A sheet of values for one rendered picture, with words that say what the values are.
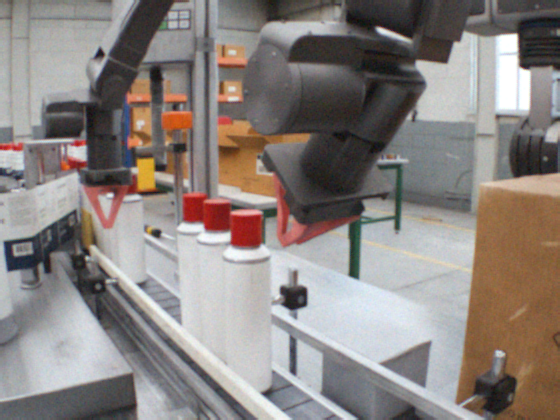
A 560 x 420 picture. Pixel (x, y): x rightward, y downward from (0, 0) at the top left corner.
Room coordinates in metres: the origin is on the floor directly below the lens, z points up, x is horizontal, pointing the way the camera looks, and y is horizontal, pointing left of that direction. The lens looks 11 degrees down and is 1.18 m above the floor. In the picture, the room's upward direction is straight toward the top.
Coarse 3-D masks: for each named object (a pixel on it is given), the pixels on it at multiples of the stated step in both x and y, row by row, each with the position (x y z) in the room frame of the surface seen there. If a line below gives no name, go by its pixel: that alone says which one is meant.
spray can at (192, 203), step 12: (192, 192) 0.63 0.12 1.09; (192, 204) 0.60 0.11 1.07; (192, 216) 0.60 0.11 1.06; (180, 228) 0.60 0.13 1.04; (192, 228) 0.60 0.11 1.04; (180, 240) 0.60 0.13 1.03; (192, 240) 0.59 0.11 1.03; (180, 252) 0.60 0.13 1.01; (192, 252) 0.59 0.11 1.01; (180, 264) 0.60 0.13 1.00; (192, 264) 0.59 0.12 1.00; (180, 276) 0.60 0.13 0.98; (192, 276) 0.59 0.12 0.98; (180, 288) 0.61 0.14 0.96; (192, 288) 0.59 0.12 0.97; (180, 300) 0.61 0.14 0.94; (192, 300) 0.59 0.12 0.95; (192, 312) 0.59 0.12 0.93; (192, 324) 0.59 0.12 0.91
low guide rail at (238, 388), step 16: (112, 272) 0.83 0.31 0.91; (128, 288) 0.75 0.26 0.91; (144, 304) 0.68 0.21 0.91; (160, 320) 0.62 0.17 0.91; (176, 336) 0.57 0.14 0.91; (192, 336) 0.56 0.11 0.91; (192, 352) 0.53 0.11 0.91; (208, 352) 0.51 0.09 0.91; (208, 368) 0.50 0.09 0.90; (224, 368) 0.48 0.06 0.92; (224, 384) 0.46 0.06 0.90; (240, 384) 0.44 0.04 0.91; (240, 400) 0.44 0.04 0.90; (256, 400) 0.41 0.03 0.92; (256, 416) 0.41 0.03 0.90; (272, 416) 0.39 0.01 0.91
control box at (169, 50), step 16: (112, 0) 0.91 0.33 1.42; (128, 0) 0.90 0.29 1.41; (192, 0) 0.90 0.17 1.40; (192, 16) 0.90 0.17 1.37; (160, 32) 0.90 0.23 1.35; (176, 32) 0.90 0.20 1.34; (192, 32) 0.90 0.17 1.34; (160, 48) 0.90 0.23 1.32; (176, 48) 0.90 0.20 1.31; (192, 48) 0.90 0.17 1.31; (144, 64) 0.91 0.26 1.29; (160, 64) 0.91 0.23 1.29; (176, 64) 0.91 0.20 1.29
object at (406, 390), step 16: (144, 240) 0.89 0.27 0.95; (176, 256) 0.76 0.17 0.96; (272, 320) 0.52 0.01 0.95; (288, 320) 0.50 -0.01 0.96; (304, 336) 0.47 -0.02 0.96; (320, 336) 0.46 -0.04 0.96; (320, 352) 0.45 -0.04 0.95; (336, 352) 0.43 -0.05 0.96; (352, 352) 0.42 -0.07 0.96; (352, 368) 0.41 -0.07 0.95; (368, 368) 0.39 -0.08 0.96; (384, 368) 0.39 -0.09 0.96; (384, 384) 0.37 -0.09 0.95; (400, 384) 0.36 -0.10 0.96; (416, 384) 0.36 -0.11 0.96; (416, 400) 0.34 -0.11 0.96; (432, 400) 0.33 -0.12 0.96; (448, 400) 0.33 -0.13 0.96; (432, 416) 0.33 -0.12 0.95; (448, 416) 0.32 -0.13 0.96; (464, 416) 0.31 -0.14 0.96
